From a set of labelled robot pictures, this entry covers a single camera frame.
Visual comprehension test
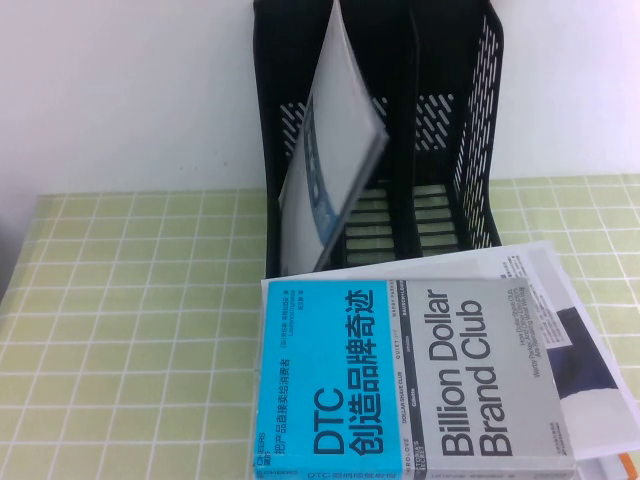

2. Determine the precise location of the blue and grey DTC book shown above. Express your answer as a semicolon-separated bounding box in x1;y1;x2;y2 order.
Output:
252;276;577;480

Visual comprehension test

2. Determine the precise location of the black plastic book holder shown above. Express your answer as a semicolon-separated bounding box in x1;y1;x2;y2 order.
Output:
251;0;504;279

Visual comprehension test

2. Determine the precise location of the grey brochure with blue strip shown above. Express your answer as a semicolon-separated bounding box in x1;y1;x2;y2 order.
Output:
277;0;386;274

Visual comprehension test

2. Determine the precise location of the green checked tablecloth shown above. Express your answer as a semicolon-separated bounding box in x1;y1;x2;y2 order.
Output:
0;174;640;480

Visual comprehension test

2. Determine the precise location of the white brochure with navy block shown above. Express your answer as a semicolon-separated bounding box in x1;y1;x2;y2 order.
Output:
309;239;637;462

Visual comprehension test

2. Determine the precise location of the orange-cornered white booklet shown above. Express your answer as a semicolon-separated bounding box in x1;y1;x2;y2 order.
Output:
574;448;640;480

